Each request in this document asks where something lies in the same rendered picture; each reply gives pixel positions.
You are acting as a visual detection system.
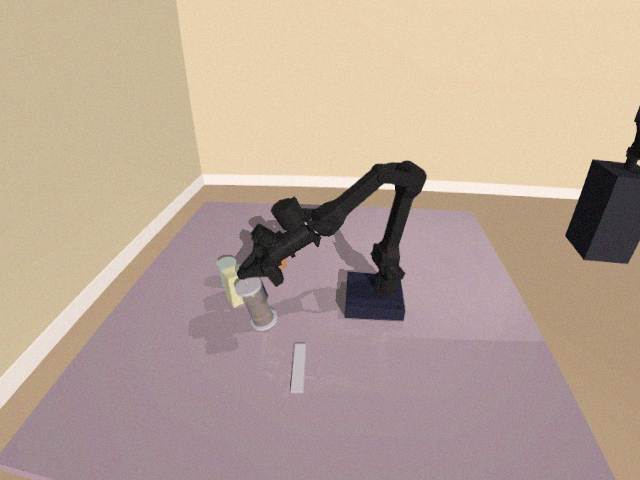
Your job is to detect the white flat bar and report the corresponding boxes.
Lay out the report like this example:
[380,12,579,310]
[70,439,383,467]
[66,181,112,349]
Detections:
[291,344,306,393]

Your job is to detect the cream block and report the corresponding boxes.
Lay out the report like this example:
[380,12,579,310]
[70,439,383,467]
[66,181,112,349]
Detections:
[222,263,243,308]

